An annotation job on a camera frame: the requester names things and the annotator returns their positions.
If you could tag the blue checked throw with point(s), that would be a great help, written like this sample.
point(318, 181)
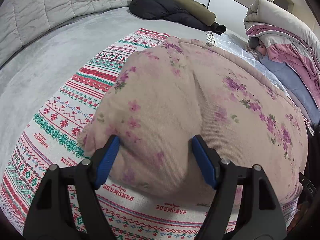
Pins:
point(235, 44)

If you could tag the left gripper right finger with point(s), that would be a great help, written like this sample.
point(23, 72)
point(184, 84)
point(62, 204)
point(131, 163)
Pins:
point(260, 215)

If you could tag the person right hand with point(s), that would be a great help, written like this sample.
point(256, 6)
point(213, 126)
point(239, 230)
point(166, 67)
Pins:
point(302, 210)

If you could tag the stack of folded quilts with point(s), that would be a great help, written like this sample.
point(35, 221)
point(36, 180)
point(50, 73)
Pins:
point(289, 49)

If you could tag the olive and black jacket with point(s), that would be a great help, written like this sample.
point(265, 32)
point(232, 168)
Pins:
point(186, 12)

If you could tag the patterned knit blanket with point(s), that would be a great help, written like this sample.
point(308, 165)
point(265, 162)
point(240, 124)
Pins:
point(51, 138)

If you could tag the pink floral padded coat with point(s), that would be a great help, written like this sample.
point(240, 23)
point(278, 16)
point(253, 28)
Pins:
point(167, 94)

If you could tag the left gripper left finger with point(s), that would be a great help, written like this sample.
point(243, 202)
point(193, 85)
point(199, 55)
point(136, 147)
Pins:
point(50, 215)

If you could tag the grey quilted headboard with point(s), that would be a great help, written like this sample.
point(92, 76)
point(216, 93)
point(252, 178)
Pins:
point(23, 21)

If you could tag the grey bed sheet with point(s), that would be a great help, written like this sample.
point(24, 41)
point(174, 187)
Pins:
point(39, 70)

